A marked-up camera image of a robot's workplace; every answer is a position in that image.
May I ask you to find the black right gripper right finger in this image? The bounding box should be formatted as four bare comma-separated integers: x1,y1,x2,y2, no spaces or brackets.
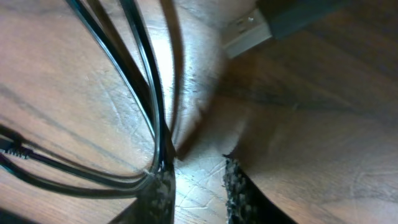
223,155,296,224

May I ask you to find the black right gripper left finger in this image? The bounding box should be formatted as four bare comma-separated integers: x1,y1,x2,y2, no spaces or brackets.
109,163,176,224

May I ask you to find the thin black usb cable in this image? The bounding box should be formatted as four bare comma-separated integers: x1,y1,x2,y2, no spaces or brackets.
222,0,352,60

